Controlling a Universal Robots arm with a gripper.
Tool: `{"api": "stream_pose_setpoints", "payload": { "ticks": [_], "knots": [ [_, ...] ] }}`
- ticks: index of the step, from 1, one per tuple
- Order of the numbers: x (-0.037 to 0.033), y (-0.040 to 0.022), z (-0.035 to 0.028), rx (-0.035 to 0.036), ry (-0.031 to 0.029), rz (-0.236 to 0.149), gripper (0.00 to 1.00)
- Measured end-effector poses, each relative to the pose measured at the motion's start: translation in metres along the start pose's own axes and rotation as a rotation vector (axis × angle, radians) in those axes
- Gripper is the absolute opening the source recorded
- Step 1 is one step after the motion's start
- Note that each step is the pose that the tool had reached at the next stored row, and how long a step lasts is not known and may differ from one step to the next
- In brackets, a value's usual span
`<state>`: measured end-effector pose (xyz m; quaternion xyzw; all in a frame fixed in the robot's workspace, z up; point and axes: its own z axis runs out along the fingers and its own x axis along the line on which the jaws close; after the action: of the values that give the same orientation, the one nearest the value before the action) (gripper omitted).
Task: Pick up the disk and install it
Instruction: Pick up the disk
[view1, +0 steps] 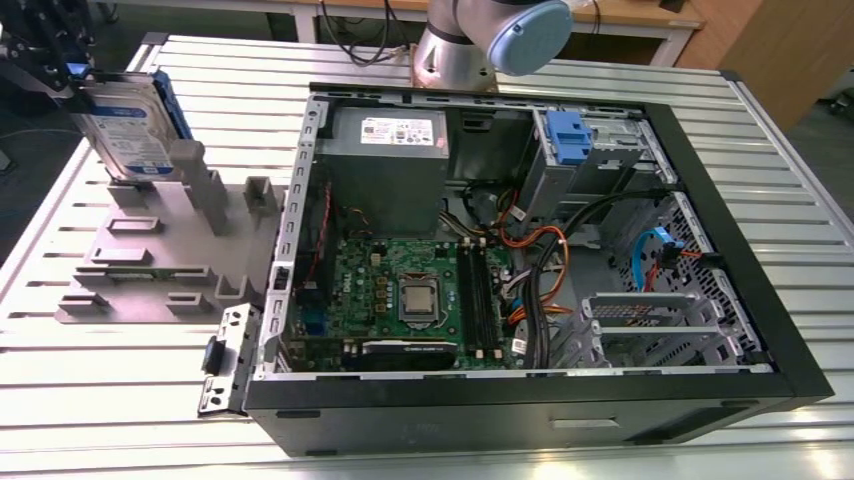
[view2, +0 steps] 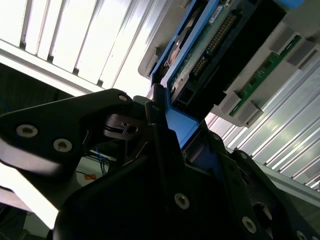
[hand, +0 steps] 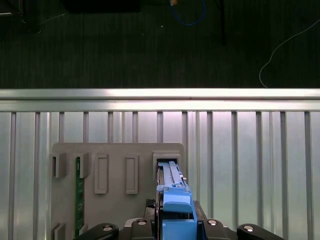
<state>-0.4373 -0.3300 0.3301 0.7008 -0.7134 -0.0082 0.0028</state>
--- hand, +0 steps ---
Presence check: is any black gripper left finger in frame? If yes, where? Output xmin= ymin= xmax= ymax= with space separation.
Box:
xmin=74 ymin=198 xmax=159 ymax=240

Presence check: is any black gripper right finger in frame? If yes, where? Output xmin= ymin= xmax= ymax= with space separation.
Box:
xmin=193 ymin=200 xmax=286 ymax=240

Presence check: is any hard disk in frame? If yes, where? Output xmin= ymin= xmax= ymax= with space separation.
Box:
xmin=156 ymin=161 xmax=198 ymax=240

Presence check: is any grey parts rack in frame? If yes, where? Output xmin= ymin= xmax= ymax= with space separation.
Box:
xmin=50 ymin=142 xmax=186 ymax=240

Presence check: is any green RAM stick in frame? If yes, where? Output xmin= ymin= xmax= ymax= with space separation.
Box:
xmin=74 ymin=156 xmax=85 ymax=232

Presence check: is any white floor cable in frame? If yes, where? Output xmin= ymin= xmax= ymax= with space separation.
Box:
xmin=259 ymin=19 xmax=320 ymax=88

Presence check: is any blue floor cable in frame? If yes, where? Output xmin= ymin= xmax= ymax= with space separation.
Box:
xmin=169 ymin=0 xmax=207 ymax=27

